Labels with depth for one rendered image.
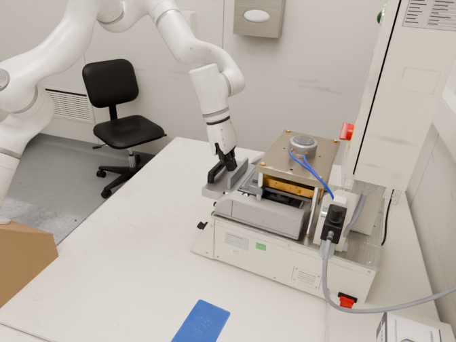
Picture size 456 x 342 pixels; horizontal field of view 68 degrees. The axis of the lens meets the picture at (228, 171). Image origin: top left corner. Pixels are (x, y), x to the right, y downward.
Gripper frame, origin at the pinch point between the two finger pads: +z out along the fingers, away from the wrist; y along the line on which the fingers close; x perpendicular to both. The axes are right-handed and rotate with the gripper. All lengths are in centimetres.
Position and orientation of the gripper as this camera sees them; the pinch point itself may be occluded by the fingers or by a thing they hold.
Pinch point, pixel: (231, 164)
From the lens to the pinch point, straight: 108.2
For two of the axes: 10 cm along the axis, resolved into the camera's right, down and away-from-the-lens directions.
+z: 2.7, 8.9, 3.6
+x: 8.7, -0.7, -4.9
